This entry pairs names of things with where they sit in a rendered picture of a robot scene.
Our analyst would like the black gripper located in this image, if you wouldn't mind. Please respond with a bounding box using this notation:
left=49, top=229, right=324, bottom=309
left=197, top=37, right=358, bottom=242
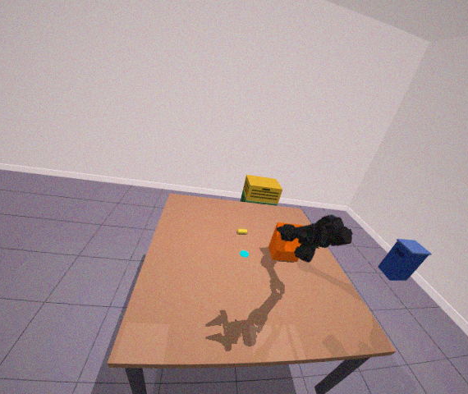
left=277, top=224, right=328, bottom=247

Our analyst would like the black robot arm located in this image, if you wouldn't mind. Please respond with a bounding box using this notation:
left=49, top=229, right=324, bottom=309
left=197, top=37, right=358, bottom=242
left=294, top=215, right=353, bottom=263

